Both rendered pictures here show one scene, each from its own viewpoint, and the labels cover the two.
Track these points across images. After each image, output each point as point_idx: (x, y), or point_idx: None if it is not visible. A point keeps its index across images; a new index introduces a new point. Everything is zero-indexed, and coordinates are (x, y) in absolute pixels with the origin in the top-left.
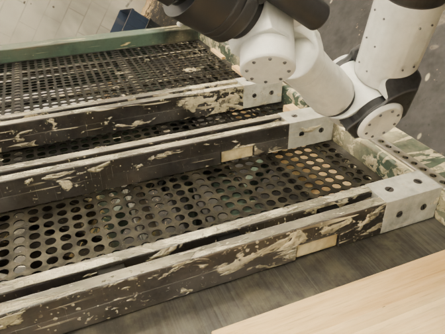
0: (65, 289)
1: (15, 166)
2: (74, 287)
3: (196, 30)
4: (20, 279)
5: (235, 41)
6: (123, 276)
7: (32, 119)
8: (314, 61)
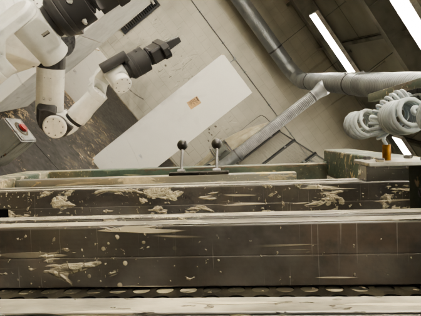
0: (187, 183)
1: (200, 221)
2: (181, 183)
3: (83, 28)
4: (213, 185)
5: (60, 38)
6: (150, 184)
7: (100, 299)
8: (7, 60)
